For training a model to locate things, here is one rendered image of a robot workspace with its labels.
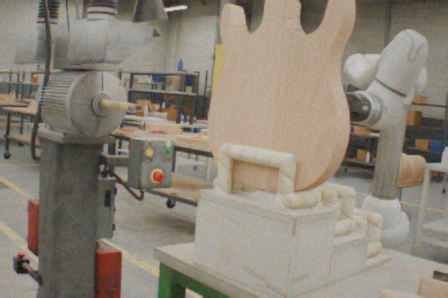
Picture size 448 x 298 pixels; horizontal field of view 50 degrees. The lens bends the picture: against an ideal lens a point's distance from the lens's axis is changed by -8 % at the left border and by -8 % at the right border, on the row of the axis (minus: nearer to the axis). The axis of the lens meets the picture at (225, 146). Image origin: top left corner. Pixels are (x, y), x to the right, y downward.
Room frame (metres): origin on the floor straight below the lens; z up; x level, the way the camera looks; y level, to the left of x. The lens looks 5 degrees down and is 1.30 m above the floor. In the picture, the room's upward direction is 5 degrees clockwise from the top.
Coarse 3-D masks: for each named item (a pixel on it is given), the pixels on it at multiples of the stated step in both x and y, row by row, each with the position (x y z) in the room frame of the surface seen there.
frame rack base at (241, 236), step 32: (256, 192) 1.15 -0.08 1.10; (224, 224) 1.05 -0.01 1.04; (256, 224) 0.99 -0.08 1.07; (288, 224) 0.93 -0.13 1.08; (320, 224) 0.98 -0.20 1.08; (224, 256) 1.04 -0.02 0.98; (256, 256) 0.98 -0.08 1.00; (288, 256) 0.93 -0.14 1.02; (320, 256) 0.99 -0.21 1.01; (256, 288) 0.97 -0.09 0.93; (288, 288) 0.93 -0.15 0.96; (320, 288) 1.01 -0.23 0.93
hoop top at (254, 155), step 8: (224, 144) 1.09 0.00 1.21; (232, 144) 1.08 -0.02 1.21; (224, 152) 1.08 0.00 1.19; (232, 152) 1.06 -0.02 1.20; (240, 152) 1.05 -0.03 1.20; (248, 152) 1.03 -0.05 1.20; (256, 152) 1.02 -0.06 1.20; (264, 152) 1.01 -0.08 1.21; (272, 152) 1.00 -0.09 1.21; (280, 152) 0.99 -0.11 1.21; (248, 160) 1.03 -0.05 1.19; (256, 160) 1.02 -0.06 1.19; (264, 160) 1.00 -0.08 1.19; (272, 160) 0.98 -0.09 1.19; (280, 160) 0.97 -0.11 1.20; (288, 160) 0.96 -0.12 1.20
